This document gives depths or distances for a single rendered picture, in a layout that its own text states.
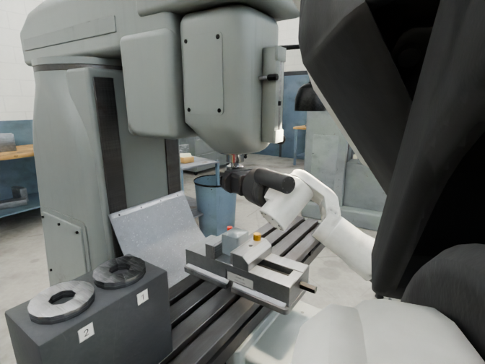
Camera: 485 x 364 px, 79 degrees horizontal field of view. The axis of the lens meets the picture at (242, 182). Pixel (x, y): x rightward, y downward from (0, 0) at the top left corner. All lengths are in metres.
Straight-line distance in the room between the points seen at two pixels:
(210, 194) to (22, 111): 2.93
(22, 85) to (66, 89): 3.93
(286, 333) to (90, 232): 0.66
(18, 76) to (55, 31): 3.79
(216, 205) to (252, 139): 2.37
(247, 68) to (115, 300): 0.51
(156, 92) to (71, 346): 0.55
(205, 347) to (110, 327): 0.23
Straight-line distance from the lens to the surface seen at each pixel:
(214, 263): 0.87
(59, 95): 1.06
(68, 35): 1.13
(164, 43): 0.77
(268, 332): 0.91
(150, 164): 1.07
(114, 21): 0.94
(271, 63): 0.70
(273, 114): 0.70
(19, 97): 4.95
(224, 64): 0.68
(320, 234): 0.59
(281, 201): 0.58
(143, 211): 1.06
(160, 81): 0.78
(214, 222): 3.12
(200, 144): 5.97
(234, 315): 0.78
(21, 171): 4.98
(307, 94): 0.69
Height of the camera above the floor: 1.43
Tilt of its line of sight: 15 degrees down
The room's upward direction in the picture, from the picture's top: straight up
